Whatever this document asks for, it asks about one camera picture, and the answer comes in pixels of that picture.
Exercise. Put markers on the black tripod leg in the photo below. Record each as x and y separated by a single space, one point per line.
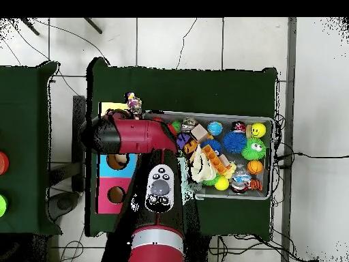
30 26
93 26

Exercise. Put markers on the wooden box with three holes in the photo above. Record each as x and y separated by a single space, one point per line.
114 191

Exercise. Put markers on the blue spiky ball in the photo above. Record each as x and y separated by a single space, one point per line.
234 142

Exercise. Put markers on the shallow mesh bin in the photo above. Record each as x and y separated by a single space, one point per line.
253 193

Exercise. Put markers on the plain wooden block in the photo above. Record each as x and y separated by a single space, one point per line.
199 132

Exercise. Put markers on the green spiky ball with eyes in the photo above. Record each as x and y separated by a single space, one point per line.
252 152

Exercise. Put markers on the white multicolour print cloth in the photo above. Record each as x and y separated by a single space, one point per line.
134 103

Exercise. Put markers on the blue-label plastic bottle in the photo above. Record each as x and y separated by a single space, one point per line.
241 180

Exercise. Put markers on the orange toy brick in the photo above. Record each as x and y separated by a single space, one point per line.
216 161

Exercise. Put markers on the yellow smiley ball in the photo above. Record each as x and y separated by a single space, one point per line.
257 130

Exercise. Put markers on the cream knitted cloth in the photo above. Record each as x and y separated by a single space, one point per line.
201 167

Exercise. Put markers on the black upright bar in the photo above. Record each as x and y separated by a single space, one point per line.
78 106

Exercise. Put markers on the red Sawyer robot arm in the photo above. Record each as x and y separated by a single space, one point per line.
136 135

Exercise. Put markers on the small orange basketball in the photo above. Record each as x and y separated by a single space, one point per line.
255 167

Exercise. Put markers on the dark green tablecloth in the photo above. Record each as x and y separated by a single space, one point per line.
177 90
21 122

